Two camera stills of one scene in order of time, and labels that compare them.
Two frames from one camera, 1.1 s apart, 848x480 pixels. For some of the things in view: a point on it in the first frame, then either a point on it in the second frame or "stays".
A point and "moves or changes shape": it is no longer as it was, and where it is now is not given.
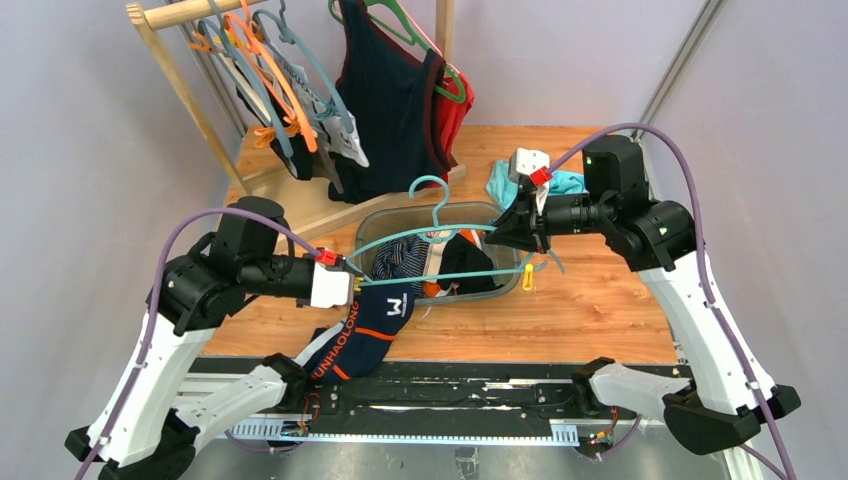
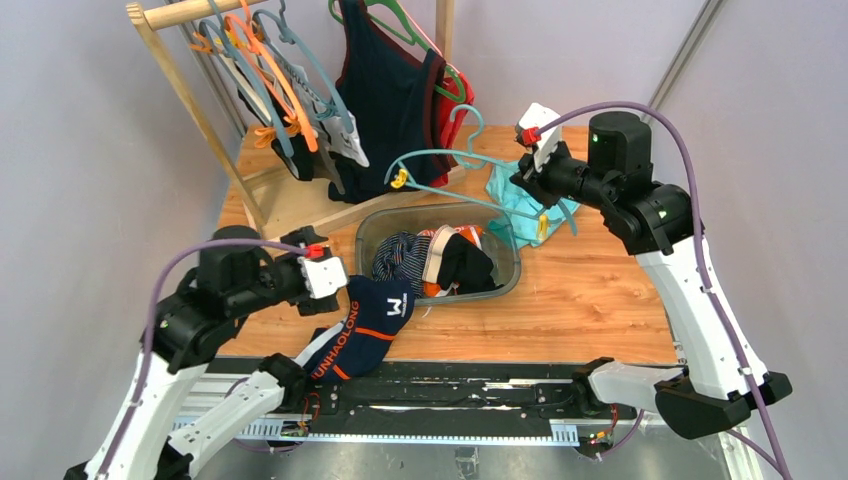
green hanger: x=415 y=39 stays
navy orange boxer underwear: x=376 y=314 stays
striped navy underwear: x=402 y=258 stays
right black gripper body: x=530 y=220 to x=530 y=183
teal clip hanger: x=436 y=230 moves or changes shape
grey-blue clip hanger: x=289 y=35 stays
